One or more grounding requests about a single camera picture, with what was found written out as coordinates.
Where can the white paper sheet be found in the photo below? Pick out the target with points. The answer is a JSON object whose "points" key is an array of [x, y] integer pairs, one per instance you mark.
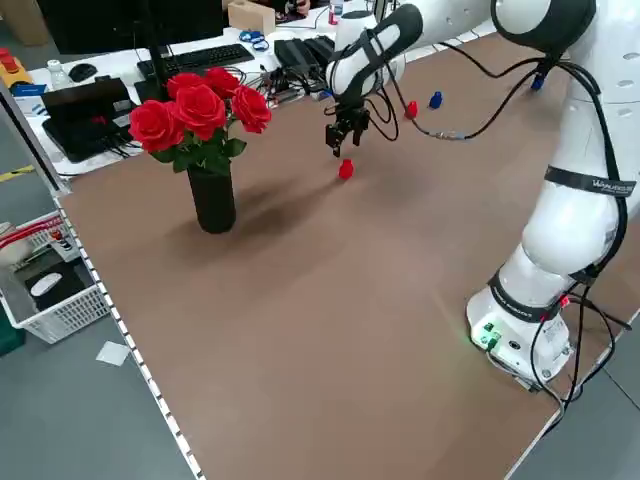
{"points": [[112, 353]]}

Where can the small blue block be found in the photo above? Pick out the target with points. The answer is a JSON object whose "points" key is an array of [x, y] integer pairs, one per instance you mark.
{"points": [[537, 82], [435, 99]]}

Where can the black laptop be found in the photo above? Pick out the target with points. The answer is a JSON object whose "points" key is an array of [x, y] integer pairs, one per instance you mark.
{"points": [[85, 120]]}

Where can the black computer mouse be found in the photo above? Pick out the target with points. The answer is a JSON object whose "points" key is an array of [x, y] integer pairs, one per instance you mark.
{"points": [[82, 72]]}

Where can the white plastic basket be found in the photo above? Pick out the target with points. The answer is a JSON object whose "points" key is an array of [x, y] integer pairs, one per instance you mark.
{"points": [[55, 310]]}

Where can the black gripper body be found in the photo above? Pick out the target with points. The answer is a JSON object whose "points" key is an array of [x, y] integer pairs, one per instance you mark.
{"points": [[350, 114]]}

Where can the aluminium frame post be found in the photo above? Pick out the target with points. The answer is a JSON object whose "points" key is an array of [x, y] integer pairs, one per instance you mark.
{"points": [[380, 6]]}

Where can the black keyboard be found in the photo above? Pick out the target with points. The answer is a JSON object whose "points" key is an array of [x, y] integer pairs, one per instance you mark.
{"points": [[200, 56]]}

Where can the yellow emergency stop box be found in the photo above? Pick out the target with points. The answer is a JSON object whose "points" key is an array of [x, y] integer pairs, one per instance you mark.
{"points": [[12, 67]]}

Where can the clear water bottle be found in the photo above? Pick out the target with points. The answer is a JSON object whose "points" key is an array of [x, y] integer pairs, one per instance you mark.
{"points": [[59, 75]]}

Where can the black cylindrical vase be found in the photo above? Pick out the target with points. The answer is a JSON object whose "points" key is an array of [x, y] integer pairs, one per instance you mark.
{"points": [[212, 200]]}

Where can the tan cardboard box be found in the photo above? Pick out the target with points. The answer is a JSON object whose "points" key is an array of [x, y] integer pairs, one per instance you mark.
{"points": [[252, 17]]}

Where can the black computer monitor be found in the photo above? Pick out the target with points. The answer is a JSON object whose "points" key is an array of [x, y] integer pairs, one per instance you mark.
{"points": [[125, 25]]}

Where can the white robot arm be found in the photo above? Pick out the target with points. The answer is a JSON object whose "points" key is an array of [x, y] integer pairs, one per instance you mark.
{"points": [[570, 225]]}

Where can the small red block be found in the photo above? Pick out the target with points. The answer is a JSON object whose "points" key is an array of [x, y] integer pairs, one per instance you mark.
{"points": [[346, 168], [412, 110]]}

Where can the red rose bouquet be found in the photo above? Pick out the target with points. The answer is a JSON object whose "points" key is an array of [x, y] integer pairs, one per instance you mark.
{"points": [[195, 115]]}

